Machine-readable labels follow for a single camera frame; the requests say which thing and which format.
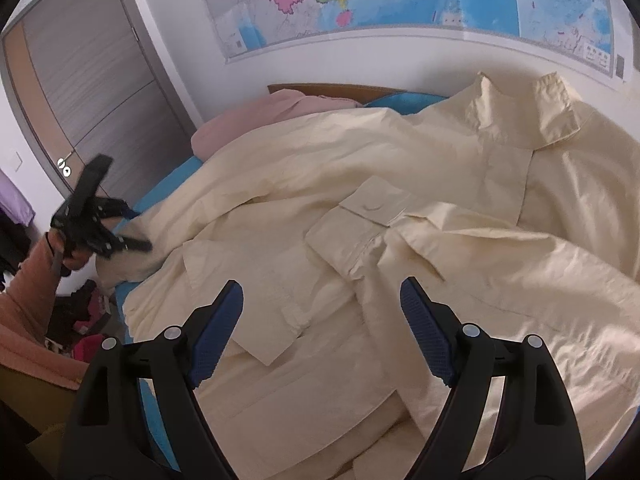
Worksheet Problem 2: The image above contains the cream beige coat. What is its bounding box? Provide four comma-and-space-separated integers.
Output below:
96, 74, 639, 479

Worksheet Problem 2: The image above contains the left forearm pink sleeve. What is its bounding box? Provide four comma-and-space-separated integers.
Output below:
0, 229, 88, 390

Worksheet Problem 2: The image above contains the left hand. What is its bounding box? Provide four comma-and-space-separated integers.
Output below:
47, 228, 93, 272

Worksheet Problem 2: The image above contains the blue floral bed sheet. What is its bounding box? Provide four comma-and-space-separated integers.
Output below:
99, 96, 434, 479

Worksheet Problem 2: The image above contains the purple hanging cloth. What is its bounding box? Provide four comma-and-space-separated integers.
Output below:
0, 171, 35, 228

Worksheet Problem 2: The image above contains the grey wardrobe door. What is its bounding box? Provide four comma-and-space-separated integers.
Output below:
1, 0, 195, 204

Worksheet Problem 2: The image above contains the pink pillow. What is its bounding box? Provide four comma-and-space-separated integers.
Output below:
191, 89, 361, 162

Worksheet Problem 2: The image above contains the wooden bed headboard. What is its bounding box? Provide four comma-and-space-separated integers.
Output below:
268, 82, 400, 105

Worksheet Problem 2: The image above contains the colourful wall map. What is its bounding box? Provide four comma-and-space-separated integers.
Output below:
204, 0, 634, 82

